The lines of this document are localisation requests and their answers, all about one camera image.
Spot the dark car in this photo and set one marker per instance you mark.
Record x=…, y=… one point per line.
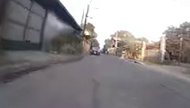
x=95, y=51

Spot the green bush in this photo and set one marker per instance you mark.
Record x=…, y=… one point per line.
x=67, y=44

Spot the distant buildings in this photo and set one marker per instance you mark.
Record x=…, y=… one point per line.
x=124, y=44

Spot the utility pole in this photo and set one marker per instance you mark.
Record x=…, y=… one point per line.
x=85, y=22

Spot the grey asphalt road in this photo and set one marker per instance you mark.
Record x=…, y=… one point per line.
x=112, y=92

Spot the grey concrete pavement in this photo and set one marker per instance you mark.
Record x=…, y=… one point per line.
x=25, y=58

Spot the large grey building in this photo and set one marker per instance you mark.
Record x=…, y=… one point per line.
x=26, y=20

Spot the pale roadside verge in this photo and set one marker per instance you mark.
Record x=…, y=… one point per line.
x=178, y=69

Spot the trees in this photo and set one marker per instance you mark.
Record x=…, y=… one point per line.
x=185, y=37

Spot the wall with pillars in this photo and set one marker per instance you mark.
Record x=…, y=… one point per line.
x=170, y=50

